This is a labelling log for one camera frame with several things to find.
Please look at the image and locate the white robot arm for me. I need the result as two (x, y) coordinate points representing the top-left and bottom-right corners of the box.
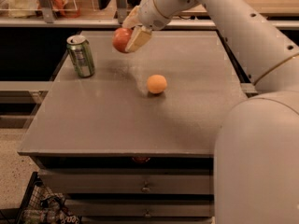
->
(122, 0), (299, 224)

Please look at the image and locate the black wire basket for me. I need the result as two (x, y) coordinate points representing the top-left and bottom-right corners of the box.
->
(14, 172), (81, 224)

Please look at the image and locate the orange fruit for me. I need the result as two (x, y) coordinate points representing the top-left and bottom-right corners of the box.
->
(147, 75), (167, 94)

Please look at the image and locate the grey shelf rail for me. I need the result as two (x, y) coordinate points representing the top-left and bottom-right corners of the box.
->
(0, 0), (299, 30)

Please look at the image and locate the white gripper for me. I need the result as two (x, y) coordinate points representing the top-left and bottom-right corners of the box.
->
(122, 0), (170, 53)

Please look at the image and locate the clear plastic bag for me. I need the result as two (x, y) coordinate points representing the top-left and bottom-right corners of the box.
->
(0, 0), (38, 18)

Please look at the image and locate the orange snack bag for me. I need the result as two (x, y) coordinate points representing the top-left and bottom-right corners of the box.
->
(37, 0), (80, 21)

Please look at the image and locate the green soda can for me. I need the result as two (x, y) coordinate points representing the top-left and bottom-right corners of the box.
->
(66, 35), (95, 77)

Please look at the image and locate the red apple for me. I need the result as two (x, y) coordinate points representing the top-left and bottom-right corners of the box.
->
(112, 28), (133, 53)

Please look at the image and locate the grey drawer cabinet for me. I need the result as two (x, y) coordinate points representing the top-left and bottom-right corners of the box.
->
(19, 31), (245, 224)

